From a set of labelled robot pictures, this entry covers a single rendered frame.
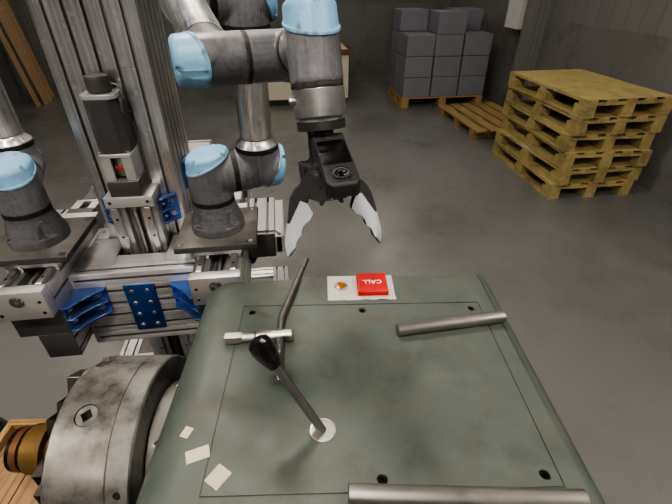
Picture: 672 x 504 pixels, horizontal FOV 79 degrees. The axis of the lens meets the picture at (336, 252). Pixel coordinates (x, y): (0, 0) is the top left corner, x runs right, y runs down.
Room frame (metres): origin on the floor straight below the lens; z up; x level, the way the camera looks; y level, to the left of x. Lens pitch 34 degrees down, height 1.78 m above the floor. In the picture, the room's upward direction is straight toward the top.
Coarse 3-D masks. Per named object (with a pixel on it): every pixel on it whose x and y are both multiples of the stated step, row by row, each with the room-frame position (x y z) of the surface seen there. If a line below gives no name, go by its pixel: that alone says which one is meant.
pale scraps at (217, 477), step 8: (184, 432) 0.33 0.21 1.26; (200, 448) 0.30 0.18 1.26; (208, 448) 0.30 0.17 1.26; (192, 456) 0.29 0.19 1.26; (200, 456) 0.29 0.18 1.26; (208, 456) 0.29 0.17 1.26; (216, 472) 0.27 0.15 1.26; (224, 472) 0.27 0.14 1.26; (208, 480) 0.26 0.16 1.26; (216, 480) 0.26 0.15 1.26; (224, 480) 0.26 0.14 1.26; (216, 488) 0.25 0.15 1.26
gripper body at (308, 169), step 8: (328, 120) 0.57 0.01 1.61; (336, 120) 0.58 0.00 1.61; (344, 120) 0.59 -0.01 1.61; (304, 128) 0.57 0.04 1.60; (312, 128) 0.57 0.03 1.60; (320, 128) 0.57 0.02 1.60; (328, 128) 0.57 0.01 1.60; (336, 128) 0.57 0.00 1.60; (312, 136) 0.59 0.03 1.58; (312, 152) 0.59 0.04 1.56; (304, 160) 0.63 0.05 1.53; (312, 160) 0.61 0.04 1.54; (304, 168) 0.57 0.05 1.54; (312, 168) 0.56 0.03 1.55; (304, 176) 0.55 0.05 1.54; (312, 176) 0.55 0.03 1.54; (320, 176) 0.55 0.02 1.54; (312, 184) 0.55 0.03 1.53; (320, 184) 0.55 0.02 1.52; (312, 192) 0.55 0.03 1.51; (320, 192) 0.55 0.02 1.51; (320, 200) 0.54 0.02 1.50; (328, 200) 0.55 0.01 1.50
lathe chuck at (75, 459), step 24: (120, 360) 0.49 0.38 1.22; (144, 360) 0.49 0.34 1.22; (96, 384) 0.42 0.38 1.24; (120, 384) 0.42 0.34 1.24; (72, 408) 0.38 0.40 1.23; (72, 432) 0.35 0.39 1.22; (96, 432) 0.35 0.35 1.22; (48, 456) 0.32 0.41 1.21; (72, 456) 0.32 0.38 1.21; (96, 456) 0.32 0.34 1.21; (48, 480) 0.30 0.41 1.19; (72, 480) 0.30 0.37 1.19; (96, 480) 0.30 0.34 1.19
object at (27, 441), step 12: (24, 432) 0.41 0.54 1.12; (36, 432) 0.41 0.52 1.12; (12, 444) 0.39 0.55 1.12; (24, 444) 0.39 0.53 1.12; (36, 444) 0.39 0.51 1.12; (12, 456) 0.38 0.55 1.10; (24, 456) 0.38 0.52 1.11; (36, 456) 0.37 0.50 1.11; (12, 468) 0.37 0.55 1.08; (24, 468) 0.37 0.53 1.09
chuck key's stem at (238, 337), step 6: (258, 330) 0.50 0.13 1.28; (264, 330) 0.50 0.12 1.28; (270, 330) 0.50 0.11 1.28; (276, 330) 0.50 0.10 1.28; (282, 330) 0.50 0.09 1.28; (288, 330) 0.50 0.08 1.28; (228, 336) 0.49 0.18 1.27; (234, 336) 0.49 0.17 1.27; (240, 336) 0.49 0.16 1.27; (246, 336) 0.49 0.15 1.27; (252, 336) 0.49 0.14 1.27; (270, 336) 0.49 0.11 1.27; (276, 336) 0.49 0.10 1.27; (282, 336) 0.49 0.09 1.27; (288, 336) 0.49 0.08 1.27; (228, 342) 0.49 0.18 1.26; (234, 342) 0.49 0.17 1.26; (240, 342) 0.49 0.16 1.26
